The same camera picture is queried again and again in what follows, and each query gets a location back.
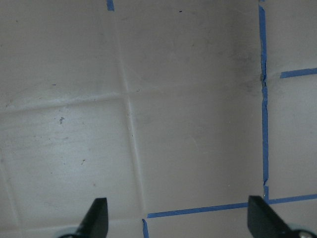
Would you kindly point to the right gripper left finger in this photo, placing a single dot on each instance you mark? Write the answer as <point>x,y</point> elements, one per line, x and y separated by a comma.
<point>95,222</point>

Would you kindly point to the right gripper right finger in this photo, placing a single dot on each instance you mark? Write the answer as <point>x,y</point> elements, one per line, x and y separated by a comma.
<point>264,222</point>

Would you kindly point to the brown paper table cover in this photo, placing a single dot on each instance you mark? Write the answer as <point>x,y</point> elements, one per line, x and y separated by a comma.
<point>175,111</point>

